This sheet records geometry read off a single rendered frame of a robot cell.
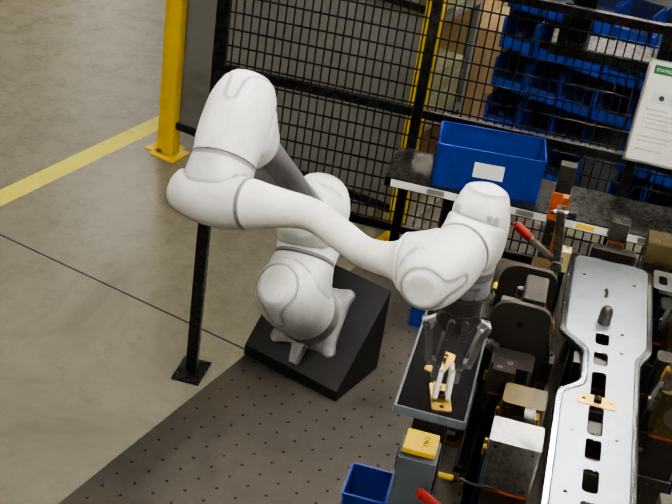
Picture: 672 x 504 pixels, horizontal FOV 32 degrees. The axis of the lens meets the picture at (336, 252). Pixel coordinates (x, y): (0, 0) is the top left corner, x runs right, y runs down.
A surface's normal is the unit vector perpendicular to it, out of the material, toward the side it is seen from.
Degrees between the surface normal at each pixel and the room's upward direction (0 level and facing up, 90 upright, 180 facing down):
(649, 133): 90
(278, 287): 53
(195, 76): 90
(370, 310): 47
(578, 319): 0
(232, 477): 0
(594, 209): 0
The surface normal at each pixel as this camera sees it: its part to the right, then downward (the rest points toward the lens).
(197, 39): -0.50, 0.38
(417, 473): -0.24, 0.47
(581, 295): 0.14, -0.85
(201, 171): -0.47, -0.18
